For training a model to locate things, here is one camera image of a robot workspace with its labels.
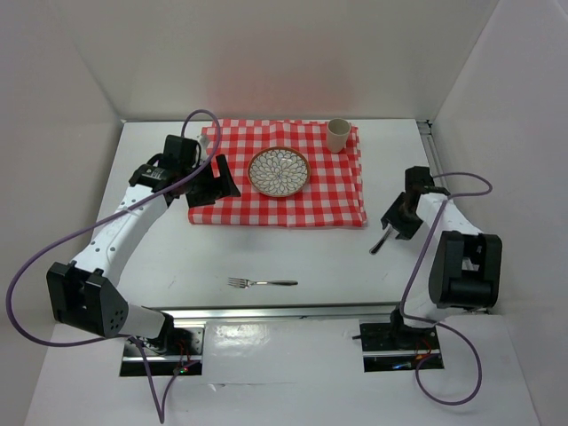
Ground beige paper cup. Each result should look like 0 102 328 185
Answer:
326 118 351 154

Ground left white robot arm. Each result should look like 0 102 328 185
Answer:
46 135 241 354

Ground red white checkered cloth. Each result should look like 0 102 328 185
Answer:
188 119 367 227

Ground floral patterned plate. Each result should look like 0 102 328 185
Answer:
247 146 311 198

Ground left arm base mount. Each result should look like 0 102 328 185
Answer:
119 326 205 377

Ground silver knife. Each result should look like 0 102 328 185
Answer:
369 226 393 256

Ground aluminium rail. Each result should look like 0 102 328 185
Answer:
156 303 398 321
416 119 487 307

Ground aluminium rail right side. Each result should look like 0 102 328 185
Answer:
416 119 487 307

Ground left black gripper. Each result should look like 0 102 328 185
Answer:
181 154 240 209

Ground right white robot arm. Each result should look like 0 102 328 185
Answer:
381 166 502 349

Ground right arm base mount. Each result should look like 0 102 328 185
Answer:
352 310 445 373

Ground aluminium rail front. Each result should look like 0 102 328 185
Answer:
156 303 398 321

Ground silver fork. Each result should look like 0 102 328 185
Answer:
228 277 298 288

